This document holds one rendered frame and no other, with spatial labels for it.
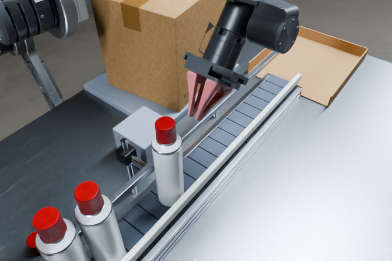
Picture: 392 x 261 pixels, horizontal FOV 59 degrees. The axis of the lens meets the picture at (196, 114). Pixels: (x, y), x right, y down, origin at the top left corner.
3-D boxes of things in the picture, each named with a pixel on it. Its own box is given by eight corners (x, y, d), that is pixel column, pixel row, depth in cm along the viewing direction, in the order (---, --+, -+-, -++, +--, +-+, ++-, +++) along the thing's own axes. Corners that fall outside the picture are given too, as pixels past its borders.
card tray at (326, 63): (328, 108, 96) (332, 96, 93) (247, 73, 107) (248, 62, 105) (364, 59, 113) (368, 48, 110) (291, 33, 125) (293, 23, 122)
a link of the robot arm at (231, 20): (240, 2, 61) (223, -11, 56) (273, 11, 57) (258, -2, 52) (224, 39, 62) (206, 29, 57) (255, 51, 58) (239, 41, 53)
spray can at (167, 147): (172, 212, 66) (166, 139, 52) (152, 198, 69) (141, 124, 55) (189, 194, 69) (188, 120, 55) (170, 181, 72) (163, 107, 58)
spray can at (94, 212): (111, 282, 57) (83, 215, 43) (90, 262, 59) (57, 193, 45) (133, 257, 60) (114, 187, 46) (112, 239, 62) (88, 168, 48)
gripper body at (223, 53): (230, 83, 54) (250, 38, 52) (179, 60, 58) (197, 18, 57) (245, 88, 59) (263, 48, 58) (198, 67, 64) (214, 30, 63)
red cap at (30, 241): (45, 235, 68) (41, 226, 66) (52, 248, 66) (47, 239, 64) (28, 245, 67) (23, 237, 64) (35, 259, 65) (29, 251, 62)
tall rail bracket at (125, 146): (149, 211, 72) (140, 159, 61) (124, 192, 75) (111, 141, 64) (159, 200, 74) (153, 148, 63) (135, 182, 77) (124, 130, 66)
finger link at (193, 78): (203, 128, 55) (228, 73, 54) (170, 109, 58) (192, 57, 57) (221, 129, 61) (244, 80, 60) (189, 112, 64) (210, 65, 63)
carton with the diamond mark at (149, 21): (178, 113, 91) (174, 18, 73) (108, 84, 100) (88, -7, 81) (230, 57, 110) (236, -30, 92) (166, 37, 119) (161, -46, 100)
